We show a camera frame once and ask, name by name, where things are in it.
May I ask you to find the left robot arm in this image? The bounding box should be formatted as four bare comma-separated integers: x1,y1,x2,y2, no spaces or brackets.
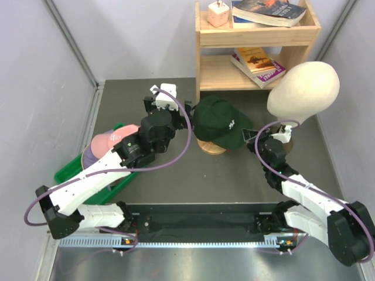
35,89,193,239

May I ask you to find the green plastic tray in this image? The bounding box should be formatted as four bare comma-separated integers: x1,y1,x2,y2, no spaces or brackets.
54,124,136,205

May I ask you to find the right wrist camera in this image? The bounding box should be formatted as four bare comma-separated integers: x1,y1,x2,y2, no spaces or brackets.
271,125,293,144

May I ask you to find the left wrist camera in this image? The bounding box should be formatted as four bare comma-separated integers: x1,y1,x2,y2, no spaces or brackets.
150,83,179,111

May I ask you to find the purple white book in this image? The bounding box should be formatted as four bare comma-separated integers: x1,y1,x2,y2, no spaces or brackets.
230,54,286,89

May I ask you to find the wooden shelf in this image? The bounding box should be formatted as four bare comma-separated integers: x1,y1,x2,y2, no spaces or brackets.
195,1,321,100

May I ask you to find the white mannequin head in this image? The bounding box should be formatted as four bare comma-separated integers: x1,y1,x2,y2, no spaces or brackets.
267,61,340,127

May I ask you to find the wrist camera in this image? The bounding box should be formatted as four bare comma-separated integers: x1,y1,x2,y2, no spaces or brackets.
150,83,179,111
271,125,293,144

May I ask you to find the dark mannequin stand base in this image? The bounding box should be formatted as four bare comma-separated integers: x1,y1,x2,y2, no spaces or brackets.
282,125,293,154

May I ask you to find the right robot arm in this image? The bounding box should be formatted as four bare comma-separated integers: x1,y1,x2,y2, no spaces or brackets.
241,125,374,266

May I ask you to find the pink power cube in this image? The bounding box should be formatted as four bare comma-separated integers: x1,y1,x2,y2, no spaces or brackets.
207,0,230,28

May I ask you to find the lavender cap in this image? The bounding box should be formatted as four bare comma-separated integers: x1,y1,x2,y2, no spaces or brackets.
81,145,100,170

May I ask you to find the light pink baseball cap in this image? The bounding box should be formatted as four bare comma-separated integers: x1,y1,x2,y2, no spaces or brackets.
90,124,139,159

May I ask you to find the dark green baseball cap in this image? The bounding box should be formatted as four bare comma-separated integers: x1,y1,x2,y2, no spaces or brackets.
192,95,253,150

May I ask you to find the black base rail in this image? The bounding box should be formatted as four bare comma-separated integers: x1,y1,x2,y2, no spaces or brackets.
117,203,292,243

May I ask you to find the dark cover book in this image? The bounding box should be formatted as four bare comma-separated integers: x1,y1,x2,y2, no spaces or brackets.
232,0,307,28

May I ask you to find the blue book under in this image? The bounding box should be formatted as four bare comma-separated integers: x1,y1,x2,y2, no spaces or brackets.
232,16,267,29

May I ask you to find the orange cover book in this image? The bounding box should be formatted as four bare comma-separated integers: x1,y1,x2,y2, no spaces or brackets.
234,47,275,76

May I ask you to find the wooden hat stand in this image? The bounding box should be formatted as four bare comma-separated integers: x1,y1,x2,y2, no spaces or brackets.
197,139,227,155

